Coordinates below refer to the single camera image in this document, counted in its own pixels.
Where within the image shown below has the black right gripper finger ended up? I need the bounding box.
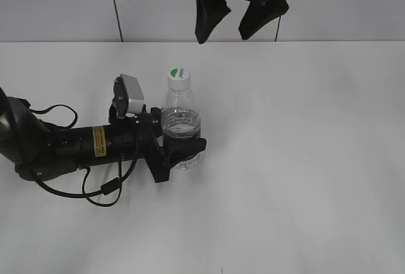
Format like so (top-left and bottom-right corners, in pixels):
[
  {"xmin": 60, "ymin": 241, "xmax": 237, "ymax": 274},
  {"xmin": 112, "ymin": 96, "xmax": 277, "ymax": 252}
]
[
  {"xmin": 195, "ymin": 0, "xmax": 231, "ymax": 44},
  {"xmin": 239, "ymin": 0, "xmax": 288, "ymax": 40}
]

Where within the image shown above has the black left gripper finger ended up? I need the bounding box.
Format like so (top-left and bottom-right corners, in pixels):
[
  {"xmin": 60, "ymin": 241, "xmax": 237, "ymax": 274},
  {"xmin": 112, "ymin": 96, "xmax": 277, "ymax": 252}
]
[
  {"xmin": 150, "ymin": 107, "xmax": 162, "ymax": 135},
  {"xmin": 164, "ymin": 137, "xmax": 207, "ymax": 168}
]

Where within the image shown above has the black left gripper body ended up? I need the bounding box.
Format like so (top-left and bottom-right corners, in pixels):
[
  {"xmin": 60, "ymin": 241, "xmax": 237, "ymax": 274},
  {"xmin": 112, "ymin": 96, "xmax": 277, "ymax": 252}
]
[{"xmin": 108, "ymin": 106, "xmax": 170, "ymax": 183}]

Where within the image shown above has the clear Cestbon water bottle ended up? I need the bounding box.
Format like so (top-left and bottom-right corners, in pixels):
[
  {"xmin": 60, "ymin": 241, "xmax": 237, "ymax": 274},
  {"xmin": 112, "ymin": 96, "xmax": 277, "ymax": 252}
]
[{"xmin": 160, "ymin": 85, "xmax": 203, "ymax": 171}]

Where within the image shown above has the white green bottle cap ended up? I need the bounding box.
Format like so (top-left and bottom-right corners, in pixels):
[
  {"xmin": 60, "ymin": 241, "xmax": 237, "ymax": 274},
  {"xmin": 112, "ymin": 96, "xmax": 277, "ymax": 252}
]
[{"xmin": 167, "ymin": 68, "xmax": 191, "ymax": 91}]

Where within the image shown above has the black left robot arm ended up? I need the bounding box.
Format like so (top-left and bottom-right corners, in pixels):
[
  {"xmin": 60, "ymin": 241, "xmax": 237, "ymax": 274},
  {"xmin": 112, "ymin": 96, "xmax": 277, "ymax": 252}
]
[{"xmin": 1, "ymin": 94, "xmax": 206, "ymax": 183}]

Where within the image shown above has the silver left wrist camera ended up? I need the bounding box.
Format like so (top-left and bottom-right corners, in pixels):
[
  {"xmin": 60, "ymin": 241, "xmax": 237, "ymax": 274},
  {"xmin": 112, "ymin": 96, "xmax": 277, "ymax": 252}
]
[{"xmin": 113, "ymin": 73, "xmax": 144, "ymax": 118}]

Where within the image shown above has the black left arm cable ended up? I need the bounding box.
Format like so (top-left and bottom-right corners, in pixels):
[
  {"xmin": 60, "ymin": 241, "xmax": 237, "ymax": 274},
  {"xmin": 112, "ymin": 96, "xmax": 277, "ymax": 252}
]
[{"xmin": 30, "ymin": 104, "xmax": 140, "ymax": 207}]

